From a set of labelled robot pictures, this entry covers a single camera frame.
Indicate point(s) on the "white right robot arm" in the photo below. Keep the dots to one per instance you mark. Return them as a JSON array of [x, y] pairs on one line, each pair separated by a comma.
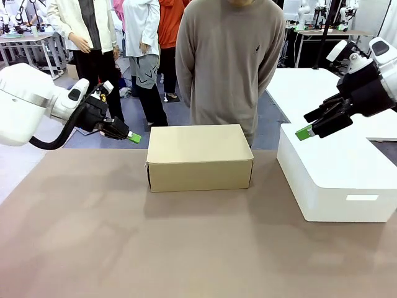
[[390, 73]]

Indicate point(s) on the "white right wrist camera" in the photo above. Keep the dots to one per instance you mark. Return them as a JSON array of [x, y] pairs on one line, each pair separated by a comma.
[[336, 50]]

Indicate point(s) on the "grey background table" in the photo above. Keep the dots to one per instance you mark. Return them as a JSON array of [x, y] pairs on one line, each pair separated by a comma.
[[24, 38]]

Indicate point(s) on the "person in beige sweater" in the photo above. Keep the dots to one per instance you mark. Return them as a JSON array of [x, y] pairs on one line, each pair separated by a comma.
[[229, 62]]

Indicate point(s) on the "background work table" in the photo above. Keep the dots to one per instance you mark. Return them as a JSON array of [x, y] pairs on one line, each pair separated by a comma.
[[310, 33]]

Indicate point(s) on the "brown cardboard shoe box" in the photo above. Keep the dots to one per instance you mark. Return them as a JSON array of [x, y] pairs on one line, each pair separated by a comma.
[[198, 155]]

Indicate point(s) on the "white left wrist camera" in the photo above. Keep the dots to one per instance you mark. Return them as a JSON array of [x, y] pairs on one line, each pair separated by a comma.
[[108, 87]]

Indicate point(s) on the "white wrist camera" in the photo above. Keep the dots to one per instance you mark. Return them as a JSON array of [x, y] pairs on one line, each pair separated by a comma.
[[108, 87], [336, 50]]

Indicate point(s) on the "pink garment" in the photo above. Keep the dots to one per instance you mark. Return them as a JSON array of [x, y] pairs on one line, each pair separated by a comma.
[[118, 14]]

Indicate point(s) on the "white curtain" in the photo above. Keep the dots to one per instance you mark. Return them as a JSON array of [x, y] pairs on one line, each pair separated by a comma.
[[389, 18]]

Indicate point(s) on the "person in white shirt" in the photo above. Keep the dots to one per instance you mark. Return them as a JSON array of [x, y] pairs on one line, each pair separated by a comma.
[[142, 31]]

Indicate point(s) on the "metal floor base plate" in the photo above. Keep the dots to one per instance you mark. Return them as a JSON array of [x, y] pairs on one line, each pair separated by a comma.
[[85, 132]]

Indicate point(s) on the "black pole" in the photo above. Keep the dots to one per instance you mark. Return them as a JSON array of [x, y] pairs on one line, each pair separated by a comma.
[[325, 31]]

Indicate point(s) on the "person in orange top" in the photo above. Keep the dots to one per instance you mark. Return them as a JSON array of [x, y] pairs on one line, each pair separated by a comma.
[[169, 25]]

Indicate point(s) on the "background robot grippers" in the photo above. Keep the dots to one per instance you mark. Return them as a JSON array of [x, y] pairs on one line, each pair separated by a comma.
[[14, 17]]

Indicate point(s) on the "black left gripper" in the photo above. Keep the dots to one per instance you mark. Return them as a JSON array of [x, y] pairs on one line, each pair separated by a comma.
[[93, 113]]

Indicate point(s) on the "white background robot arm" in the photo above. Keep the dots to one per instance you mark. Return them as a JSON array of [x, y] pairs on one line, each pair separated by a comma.
[[303, 14], [346, 15]]

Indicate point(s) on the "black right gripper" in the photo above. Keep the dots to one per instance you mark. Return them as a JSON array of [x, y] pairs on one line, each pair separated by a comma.
[[367, 90]]

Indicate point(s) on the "large white foam block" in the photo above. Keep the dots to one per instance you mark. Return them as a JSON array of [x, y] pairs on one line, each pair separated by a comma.
[[335, 164]]

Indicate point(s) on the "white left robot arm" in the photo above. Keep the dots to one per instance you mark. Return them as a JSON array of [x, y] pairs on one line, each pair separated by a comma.
[[24, 102]]

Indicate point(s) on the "clothes pile on floor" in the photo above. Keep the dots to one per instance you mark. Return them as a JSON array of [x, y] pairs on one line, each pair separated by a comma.
[[125, 92]]

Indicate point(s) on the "small cardboard box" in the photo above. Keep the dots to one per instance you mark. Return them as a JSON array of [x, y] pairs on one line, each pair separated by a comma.
[[73, 71]]

